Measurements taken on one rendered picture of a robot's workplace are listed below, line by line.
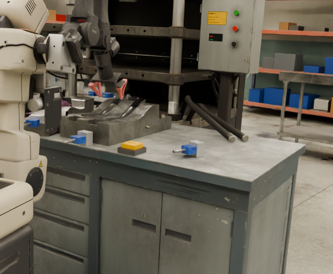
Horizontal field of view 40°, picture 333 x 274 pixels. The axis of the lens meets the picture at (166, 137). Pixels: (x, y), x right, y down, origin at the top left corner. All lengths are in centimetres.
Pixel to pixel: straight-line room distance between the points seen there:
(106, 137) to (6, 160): 43
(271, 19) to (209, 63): 642
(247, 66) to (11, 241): 157
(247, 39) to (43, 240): 141
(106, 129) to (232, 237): 65
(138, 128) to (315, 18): 682
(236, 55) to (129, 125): 81
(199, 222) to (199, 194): 11
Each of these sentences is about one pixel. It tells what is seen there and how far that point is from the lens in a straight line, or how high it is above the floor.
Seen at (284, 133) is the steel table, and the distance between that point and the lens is 535.
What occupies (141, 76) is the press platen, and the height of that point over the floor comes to 101.
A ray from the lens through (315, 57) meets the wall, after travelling 856.
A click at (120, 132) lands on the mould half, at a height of 85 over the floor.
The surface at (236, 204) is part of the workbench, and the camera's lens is 161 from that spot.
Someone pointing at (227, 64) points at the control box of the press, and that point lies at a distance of 251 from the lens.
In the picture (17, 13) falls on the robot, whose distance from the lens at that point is 155.
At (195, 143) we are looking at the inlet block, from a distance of 174.
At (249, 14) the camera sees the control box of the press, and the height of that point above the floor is 137.
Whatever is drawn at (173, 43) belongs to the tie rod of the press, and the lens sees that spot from 251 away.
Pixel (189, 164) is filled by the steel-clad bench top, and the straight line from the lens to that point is 164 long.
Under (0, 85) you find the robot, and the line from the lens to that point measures 152.
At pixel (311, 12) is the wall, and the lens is 863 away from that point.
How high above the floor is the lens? 123
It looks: 12 degrees down
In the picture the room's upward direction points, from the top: 3 degrees clockwise
